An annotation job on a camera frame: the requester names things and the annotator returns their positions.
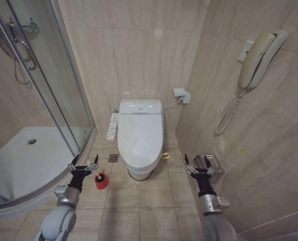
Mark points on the steel toilet paper holder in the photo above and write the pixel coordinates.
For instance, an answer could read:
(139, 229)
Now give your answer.
(211, 165)

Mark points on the white toilet bowl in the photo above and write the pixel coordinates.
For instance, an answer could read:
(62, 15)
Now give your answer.
(139, 172)

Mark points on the square metal floor drain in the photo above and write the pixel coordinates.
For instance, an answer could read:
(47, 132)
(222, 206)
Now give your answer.
(113, 158)

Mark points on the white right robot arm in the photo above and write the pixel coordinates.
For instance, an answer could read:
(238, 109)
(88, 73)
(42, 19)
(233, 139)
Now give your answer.
(215, 221)

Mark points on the white bidet control panel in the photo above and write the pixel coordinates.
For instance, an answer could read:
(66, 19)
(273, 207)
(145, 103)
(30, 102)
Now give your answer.
(112, 126)

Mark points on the beige wall telephone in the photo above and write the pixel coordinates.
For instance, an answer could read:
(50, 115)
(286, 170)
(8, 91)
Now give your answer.
(260, 60)

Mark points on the white toilet lid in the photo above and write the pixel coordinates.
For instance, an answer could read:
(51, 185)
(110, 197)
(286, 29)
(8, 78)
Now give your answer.
(139, 140)

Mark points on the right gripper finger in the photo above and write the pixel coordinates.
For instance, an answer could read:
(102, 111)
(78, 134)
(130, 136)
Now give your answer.
(210, 167)
(187, 164)

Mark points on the yellow loop object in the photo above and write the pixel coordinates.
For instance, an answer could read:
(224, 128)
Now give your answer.
(165, 155)

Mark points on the white phone wall plate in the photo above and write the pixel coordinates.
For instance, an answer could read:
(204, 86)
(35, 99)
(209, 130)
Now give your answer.
(244, 51)

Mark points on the grey wall socket box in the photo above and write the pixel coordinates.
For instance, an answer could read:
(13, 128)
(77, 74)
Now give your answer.
(181, 94)

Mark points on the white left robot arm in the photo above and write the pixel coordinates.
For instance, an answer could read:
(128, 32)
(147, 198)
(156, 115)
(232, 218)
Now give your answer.
(60, 221)

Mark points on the curved glass shower enclosure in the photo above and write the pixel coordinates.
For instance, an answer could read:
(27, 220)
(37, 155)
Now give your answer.
(51, 75)

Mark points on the chrome shower faucet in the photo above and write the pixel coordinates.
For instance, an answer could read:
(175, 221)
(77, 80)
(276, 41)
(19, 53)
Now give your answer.
(28, 26)

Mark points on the round shower drain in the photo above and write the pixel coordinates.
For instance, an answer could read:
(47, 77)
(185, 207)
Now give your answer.
(31, 141)

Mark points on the white shower tray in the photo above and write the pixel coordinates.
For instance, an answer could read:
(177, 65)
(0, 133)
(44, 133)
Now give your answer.
(26, 160)

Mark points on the red toilet brush holder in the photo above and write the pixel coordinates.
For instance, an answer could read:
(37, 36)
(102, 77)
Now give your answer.
(101, 182)

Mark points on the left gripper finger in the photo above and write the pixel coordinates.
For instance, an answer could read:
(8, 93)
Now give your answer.
(73, 164)
(95, 162)

